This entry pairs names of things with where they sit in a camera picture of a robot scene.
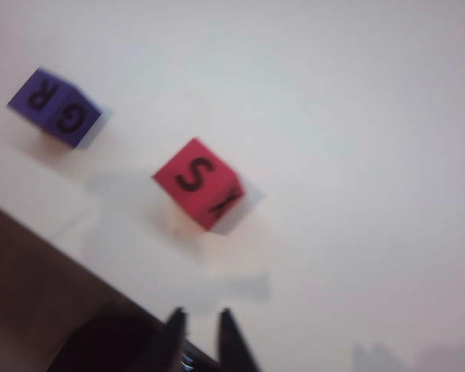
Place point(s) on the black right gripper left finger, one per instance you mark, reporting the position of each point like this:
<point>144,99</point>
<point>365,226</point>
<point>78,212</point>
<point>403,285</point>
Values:
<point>177,329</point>

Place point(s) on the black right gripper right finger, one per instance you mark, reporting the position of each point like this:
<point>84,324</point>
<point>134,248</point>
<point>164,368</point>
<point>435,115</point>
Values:
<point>232,345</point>

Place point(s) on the red foam letter block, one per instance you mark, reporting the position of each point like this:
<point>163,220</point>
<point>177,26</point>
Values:
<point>195,182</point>

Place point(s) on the purple foam letter block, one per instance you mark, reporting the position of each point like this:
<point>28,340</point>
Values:
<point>52,106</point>

